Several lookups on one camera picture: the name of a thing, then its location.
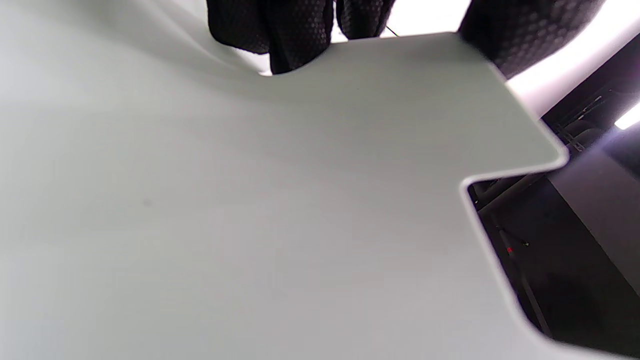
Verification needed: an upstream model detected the light green accordion folder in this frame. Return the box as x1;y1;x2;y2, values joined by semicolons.
0;0;640;360

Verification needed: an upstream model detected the person's left hand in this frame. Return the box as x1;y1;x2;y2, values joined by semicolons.
206;0;606;80

